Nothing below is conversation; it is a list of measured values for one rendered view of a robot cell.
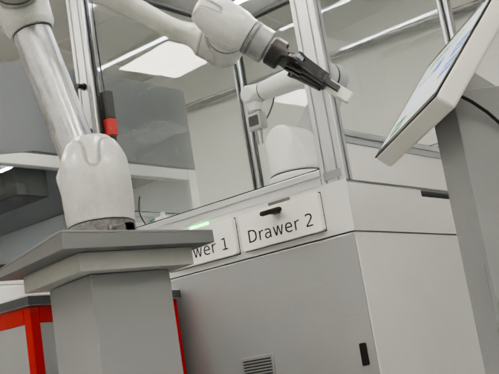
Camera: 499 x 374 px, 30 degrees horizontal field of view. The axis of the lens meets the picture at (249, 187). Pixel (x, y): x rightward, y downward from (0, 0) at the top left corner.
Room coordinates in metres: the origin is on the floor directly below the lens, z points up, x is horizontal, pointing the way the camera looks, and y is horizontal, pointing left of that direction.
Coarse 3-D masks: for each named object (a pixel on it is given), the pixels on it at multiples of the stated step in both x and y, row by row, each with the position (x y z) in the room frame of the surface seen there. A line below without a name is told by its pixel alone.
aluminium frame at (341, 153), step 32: (448, 0) 3.24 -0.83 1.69; (320, 32) 2.51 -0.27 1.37; (448, 32) 3.23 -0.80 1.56; (320, 64) 2.51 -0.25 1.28; (96, 96) 3.08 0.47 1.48; (320, 96) 2.52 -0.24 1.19; (96, 128) 3.08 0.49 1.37; (320, 128) 2.53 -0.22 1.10; (320, 160) 2.54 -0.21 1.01; (352, 160) 2.55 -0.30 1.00; (416, 160) 2.85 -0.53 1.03; (256, 192) 2.69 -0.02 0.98; (288, 192) 2.62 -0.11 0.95; (160, 224) 2.93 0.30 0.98; (192, 224) 2.85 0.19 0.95
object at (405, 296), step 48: (336, 240) 2.54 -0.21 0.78; (384, 240) 2.62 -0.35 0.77; (432, 240) 2.85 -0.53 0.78; (192, 288) 2.88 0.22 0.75; (240, 288) 2.76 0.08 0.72; (288, 288) 2.66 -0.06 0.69; (336, 288) 2.56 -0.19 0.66; (384, 288) 2.58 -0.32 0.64; (432, 288) 2.80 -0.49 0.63; (192, 336) 2.89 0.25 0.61; (240, 336) 2.78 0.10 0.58; (288, 336) 2.67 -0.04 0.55; (336, 336) 2.57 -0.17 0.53; (384, 336) 2.54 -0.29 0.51; (432, 336) 2.75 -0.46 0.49
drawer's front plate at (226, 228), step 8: (216, 224) 2.77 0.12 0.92; (224, 224) 2.75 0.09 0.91; (232, 224) 2.74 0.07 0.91; (216, 232) 2.77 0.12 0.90; (224, 232) 2.75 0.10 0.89; (232, 232) 2.74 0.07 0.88; (216, 240) 2.78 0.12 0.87; (232, 240) 2.74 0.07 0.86; (208, 248) 2.80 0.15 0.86; (216, 248) 2.78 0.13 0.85; (224, 248) 2.76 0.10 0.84; (232, 248) 2.74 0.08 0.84; (208, 256) 2.80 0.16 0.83; (216, 256) 2.78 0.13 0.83; (224, 256) 2.76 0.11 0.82; (192, 264) 2.84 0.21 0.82
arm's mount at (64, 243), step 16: (48, 240) 1.86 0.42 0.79; (64, 240) 1.82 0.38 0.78; (80, 240) 1.84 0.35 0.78; (96, 240) 1.86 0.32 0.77; (112, 240) 1.88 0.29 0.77; (128, 240) 1.91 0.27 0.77; (144, 240) 1.93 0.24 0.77; (160, 240) 1.96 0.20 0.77; (176, 240) 1.98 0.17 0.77; (192, 240) 2.01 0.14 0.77; (208, 240) 2.03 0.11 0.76; (32, 256) 1.92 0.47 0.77; (48, 256) 1.87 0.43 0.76; (64, 256) 1.90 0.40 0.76; (0, 272) 2.06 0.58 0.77; (16, 272) 2.02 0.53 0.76; (32, 272) 2.06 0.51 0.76
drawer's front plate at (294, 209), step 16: (272, 208) 2.64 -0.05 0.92; (288, 208) 2.60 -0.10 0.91; (304, 208) 2.57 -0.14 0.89; (320, 208) 2.55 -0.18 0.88; (240, 224) 2.72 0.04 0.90; (256, 224) 2.68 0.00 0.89; (272, 224) 2.65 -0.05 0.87; (288, 224) 2.61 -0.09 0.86; (304, 224) 2.58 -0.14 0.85; (320, 224) 2.55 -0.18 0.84; (256, 240) 2.69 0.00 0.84; (272, 240) 2.65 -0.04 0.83; (288, 240) 2.64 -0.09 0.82
